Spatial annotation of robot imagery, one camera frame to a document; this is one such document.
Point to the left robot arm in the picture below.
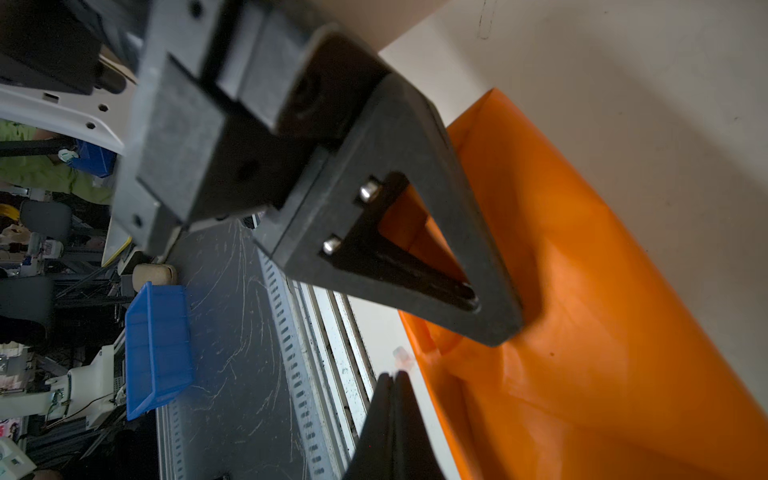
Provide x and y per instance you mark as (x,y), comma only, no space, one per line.
(55,45)

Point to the orange wrapping paper sheet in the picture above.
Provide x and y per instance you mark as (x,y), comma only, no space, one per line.
(612,377)

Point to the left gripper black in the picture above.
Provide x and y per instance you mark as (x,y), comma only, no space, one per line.
(233,98)

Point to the blue plastic bin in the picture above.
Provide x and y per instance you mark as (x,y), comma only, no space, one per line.
(159,364)

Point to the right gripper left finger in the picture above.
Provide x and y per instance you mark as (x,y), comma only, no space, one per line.
(373,455)

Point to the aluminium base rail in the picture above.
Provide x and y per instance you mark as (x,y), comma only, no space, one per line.
(282,379)

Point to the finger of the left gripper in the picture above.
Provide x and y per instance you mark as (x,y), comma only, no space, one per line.
(389,216)

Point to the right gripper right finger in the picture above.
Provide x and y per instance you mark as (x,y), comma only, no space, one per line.
(412,453)

